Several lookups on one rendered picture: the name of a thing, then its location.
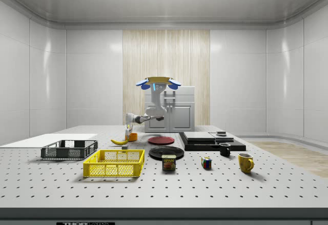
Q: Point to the puzzle cube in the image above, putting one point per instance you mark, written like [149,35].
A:
[206,163]

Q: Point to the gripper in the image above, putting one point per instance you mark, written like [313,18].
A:
[127,132]

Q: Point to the flat-sided can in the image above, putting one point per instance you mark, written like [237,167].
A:
[168,163]

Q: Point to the banana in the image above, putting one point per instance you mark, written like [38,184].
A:
[120,142]

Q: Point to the black mug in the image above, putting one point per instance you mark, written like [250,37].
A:
[224,150]

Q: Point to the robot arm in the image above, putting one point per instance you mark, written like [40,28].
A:
[156,102]

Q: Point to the black plate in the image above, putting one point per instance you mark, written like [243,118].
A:
[166,151]

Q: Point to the white board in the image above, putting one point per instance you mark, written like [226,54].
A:
[30,140]

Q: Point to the dark grey basket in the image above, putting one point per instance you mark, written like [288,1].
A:
[69,153]

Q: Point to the yellow basket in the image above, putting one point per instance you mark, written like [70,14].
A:
[112,170]

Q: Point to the yellow mug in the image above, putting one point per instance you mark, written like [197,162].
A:
[244,163]

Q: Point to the red plate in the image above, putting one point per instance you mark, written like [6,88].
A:
[161,140]

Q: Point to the orange mug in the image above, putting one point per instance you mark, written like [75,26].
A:
[133,137]

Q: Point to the white cabinet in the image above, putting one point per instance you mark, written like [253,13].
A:
[179,112]

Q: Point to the grey cube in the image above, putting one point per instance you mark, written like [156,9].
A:
[125,147]

